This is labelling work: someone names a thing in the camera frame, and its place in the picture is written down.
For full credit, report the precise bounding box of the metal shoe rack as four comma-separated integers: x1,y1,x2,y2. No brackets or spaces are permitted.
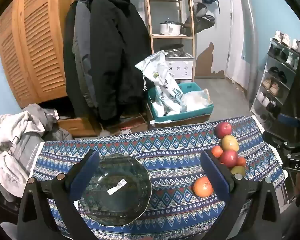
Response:
250,30,300,128

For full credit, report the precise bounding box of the wooden louvered wardrobe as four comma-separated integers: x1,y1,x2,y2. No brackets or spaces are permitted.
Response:
0,0,77,109

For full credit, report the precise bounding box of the white cooking pot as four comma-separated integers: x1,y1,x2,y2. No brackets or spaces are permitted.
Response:
160,21,188,35

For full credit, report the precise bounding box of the dark glass bowl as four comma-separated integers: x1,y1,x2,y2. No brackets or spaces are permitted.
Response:
79,154,153,227

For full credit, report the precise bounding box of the olive green bag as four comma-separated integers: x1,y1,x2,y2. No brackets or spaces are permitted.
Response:
185,15,215,34

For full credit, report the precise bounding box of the white printed bag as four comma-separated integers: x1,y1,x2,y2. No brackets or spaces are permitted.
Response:
135,50,184,117

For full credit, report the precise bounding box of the large orange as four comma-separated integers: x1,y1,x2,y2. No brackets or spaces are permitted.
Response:
193,176,214,197

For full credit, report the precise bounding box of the grey hanging bag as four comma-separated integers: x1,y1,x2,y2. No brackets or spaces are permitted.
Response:
194,2,207,18

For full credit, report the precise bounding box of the blue patterned tablecloth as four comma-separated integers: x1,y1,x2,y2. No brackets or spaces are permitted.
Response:
29,115,289,240

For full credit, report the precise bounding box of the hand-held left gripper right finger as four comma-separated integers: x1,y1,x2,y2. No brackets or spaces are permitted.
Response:
200,150,282,240

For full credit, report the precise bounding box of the red apple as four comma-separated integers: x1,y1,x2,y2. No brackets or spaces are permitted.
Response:
214,122,233,139
219,150,239,168

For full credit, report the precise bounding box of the green yellow apple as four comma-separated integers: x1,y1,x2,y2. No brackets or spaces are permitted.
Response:
230,166,246,178

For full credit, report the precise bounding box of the grey sweatshirt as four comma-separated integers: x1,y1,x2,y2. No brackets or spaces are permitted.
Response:
22,104,58,133

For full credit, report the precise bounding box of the green-yellow pear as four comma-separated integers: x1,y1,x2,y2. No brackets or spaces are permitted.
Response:
221,135,240,152

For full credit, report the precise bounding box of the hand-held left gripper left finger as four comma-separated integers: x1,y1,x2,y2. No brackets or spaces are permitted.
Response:
17,149,100,240

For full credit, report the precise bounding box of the grey jacket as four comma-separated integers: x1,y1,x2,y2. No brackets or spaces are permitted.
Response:
72,0,98,108

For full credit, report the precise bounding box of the wooden shelf unit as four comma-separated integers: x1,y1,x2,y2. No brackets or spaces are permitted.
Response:
144,0,196,80

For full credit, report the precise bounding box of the black winter coat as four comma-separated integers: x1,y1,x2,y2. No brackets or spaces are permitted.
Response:
89,0,152,127

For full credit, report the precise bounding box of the pile of grey white clothes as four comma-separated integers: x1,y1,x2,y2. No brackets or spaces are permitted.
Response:
0,112,45,200

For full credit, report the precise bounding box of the steel pot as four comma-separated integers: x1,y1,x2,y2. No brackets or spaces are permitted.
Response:
161,44,185,58

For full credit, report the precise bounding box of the white plastic basket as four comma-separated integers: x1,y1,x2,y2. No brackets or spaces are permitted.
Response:
165,53,194,79

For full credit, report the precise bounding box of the teal box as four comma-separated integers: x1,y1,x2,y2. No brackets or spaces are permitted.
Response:
147,82,214,123

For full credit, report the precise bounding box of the white door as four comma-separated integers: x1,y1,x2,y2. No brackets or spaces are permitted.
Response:
225,0,255,90

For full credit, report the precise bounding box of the flattened cardboard box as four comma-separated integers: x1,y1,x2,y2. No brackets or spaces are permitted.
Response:
101,115,149,137

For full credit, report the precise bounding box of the group of assorted shoes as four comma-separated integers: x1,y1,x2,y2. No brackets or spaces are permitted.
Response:
256,30,300,120

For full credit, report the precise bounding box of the dark thin jacket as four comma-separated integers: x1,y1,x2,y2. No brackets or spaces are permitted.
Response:
63,0,90,117

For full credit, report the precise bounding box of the clear plastic bag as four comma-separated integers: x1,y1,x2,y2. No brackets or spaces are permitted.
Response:
180,89,213,113

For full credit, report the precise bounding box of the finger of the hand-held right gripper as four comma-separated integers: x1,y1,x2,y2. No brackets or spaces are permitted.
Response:
277,114,300,128
262,131,295,151

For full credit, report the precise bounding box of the grey printed shirt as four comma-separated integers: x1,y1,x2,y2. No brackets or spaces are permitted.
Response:
10,131,45,177

